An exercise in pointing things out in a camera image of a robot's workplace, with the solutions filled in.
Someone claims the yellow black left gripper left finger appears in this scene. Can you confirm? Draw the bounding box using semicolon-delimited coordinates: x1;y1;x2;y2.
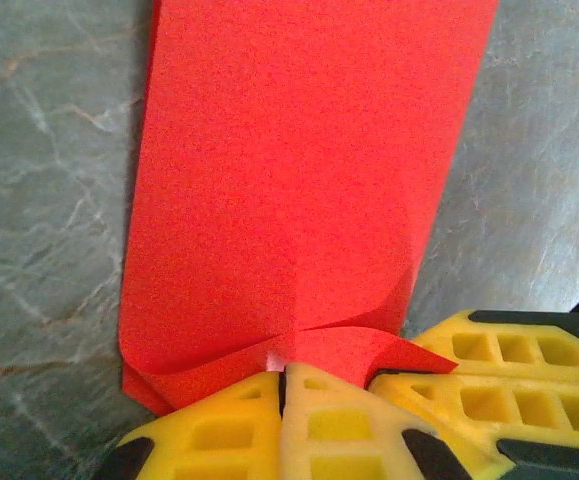
93;372;288;480

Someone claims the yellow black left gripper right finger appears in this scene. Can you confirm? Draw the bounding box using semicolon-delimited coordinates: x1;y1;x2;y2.
278;362;510;480

